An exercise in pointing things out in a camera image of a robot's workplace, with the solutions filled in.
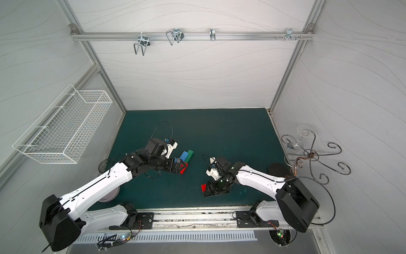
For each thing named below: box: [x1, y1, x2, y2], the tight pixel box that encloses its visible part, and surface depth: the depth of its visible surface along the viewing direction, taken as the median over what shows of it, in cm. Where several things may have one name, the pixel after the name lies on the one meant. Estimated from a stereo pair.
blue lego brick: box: [179, 150, 189, 162], surface depth 95 cm
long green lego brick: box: [185, 149, 195, 164], surface depth 97 cm
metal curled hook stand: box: [281, 128, 352, 185], surface depth 64 cm
